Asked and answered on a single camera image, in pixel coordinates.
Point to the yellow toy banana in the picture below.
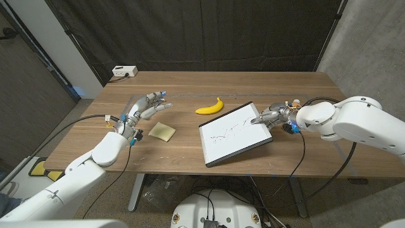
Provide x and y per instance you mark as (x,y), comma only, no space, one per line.
(210,109)

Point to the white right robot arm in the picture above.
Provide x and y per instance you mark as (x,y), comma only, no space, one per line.
(354,123)

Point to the dark wooden door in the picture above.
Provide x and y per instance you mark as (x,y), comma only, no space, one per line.
(28,95)

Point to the clear plastic bag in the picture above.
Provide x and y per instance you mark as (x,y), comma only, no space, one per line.
(164,193)

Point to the grey table leg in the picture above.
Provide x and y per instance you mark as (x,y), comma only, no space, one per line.
(299,198)

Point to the pale yellow sponge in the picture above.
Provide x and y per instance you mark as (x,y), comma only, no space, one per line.
(162,131)

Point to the blue jeans leg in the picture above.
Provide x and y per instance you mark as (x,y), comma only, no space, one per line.
(7,204)

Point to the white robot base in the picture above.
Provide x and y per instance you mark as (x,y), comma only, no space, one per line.
(218,207)

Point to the small orange toy bottle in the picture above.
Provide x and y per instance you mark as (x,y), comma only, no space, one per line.
(296,102)

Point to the black backdrop stand pole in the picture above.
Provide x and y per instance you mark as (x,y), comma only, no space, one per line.
(330,31)

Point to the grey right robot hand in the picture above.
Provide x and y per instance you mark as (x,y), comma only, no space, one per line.
(275,115)

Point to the yellow pad with black rim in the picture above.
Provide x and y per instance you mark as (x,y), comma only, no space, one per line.
(42,169)

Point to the white power strip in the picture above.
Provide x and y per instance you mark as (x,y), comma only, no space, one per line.
(124,71)

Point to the black backdrop curtain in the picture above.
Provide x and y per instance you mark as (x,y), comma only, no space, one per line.
(202,31)

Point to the white table leg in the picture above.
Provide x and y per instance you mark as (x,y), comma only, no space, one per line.
(136,191)

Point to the white robot torso edge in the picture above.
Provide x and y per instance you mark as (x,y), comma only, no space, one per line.
(63,224)

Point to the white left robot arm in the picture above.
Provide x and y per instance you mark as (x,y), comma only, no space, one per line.
(76,177)

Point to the white floor platform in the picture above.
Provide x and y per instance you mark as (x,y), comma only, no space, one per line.
(17,177)

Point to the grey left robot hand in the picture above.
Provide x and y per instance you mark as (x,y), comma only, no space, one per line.
(142,109)

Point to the small whiteboard with black frame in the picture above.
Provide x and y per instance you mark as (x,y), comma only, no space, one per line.
(235,136)

